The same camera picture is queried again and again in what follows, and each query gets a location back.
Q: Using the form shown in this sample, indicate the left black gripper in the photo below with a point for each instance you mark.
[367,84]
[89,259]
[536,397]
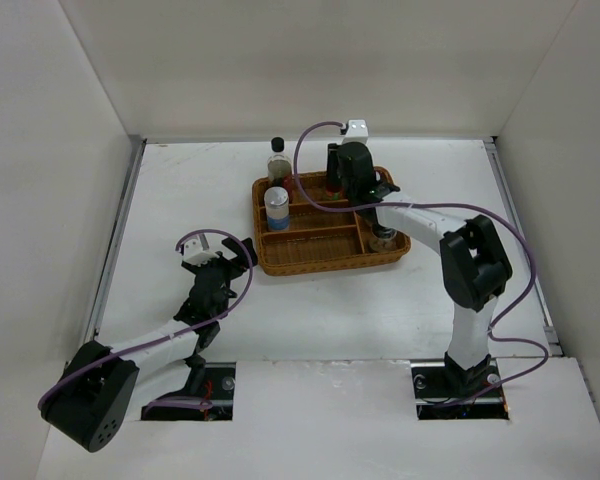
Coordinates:
[221,261]

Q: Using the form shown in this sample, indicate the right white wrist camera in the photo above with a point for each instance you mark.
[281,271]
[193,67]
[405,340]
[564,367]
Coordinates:
[354,130]

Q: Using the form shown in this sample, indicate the dark sauce bottle black cap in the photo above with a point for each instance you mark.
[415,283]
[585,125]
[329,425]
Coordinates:
[279,167]

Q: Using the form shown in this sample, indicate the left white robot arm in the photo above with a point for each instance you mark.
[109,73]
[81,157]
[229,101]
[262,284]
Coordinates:
[161,368]

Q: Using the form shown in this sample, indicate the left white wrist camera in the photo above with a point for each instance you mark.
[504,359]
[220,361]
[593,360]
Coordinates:
[196,252]

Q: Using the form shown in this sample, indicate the metal table rail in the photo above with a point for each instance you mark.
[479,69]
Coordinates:
[537,293]
[95,313]

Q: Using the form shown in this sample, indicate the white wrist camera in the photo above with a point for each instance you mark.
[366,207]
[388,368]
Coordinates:
[196,252]
[354,130]

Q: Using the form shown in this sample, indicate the silver lid spice jar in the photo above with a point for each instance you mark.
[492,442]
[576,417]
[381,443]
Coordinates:
[276,202]

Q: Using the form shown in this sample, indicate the black cap spice bottle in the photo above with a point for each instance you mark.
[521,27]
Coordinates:
[382,239]

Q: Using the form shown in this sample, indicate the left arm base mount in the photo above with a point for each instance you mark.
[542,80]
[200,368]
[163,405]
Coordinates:
[206,395]

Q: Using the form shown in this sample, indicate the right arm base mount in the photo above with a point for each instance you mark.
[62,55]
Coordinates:
[443,391]

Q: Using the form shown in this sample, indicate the right metal table rail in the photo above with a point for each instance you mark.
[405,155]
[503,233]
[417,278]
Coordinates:
[537,293]

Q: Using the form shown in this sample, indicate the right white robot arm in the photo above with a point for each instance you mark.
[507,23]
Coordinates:
[475,267]

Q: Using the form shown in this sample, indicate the left metal table rail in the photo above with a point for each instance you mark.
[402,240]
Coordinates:
[95,313]

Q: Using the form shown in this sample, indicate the brown wicker divided tray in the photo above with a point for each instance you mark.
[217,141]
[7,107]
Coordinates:
[316,241]

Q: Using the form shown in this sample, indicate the red sauce bottle yellow cap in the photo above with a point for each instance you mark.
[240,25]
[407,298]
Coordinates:
[333,192]

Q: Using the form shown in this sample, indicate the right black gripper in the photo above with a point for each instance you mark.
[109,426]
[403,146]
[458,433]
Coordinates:
[333,162]

